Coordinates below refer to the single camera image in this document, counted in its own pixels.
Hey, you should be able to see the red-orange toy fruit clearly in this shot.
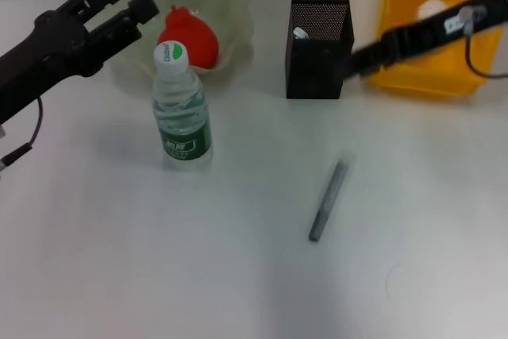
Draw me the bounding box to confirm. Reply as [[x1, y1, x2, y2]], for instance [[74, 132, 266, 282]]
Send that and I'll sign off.
[[157, 4, 220, 70]]

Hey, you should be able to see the clear green-label water bottle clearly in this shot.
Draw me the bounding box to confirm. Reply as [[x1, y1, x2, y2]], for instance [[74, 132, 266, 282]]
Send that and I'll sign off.
[[152, 40, 214, 169]]

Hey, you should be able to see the white paper ball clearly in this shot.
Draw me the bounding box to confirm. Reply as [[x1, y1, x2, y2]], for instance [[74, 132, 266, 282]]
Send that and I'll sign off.
[[416, 0, 448, 21]]

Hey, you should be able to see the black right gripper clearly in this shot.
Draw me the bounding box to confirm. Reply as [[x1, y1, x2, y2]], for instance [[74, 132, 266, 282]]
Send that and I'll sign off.
[[347, 0, 508, 78]]

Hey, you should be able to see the black mesh pen holder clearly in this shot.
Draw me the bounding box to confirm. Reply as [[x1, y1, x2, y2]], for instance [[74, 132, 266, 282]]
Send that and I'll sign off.
[[284, 0, 356, 100]]

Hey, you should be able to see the grey pen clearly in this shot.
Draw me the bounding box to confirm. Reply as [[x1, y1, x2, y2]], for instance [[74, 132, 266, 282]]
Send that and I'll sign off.
[[307, 151, 357, 243]]

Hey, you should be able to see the grey right wrist cable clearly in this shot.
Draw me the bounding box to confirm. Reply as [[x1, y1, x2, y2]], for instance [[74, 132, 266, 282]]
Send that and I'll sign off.
[[462, 7, 508, 79]]

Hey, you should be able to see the yellow plastic bin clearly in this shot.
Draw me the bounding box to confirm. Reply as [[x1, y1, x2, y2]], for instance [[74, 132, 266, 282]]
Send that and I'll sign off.
[[367, 0, 503, 98]]

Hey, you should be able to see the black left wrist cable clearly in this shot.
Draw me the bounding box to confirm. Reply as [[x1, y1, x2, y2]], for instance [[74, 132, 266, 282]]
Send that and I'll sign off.
[[0, 96, 44, 166]]

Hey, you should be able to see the green glass fruit bowl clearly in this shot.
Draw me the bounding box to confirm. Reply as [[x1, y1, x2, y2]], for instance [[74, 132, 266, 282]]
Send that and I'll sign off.
[[110, 0, 255, 86]]

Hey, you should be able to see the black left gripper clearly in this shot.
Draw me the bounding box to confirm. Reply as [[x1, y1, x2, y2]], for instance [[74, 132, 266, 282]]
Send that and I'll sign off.
[[0, 0, 161, 125]]

